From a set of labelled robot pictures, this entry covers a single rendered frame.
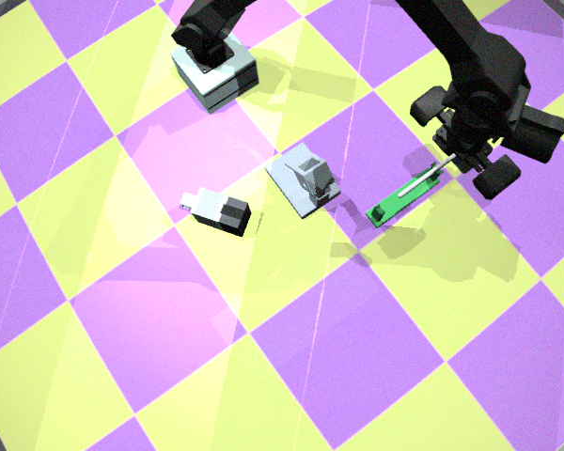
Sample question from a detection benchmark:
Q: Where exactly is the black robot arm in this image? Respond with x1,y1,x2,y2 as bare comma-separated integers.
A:
171,0,564,164

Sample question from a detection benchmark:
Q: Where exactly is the grey pin with red cap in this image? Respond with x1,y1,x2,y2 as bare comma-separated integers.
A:
398,153,457,198

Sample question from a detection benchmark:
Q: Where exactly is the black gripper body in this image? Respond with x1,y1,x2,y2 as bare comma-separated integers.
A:
410,85,522,200

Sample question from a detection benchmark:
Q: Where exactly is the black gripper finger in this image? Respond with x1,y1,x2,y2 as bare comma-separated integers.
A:
432,134,453,157
451,151,493,174

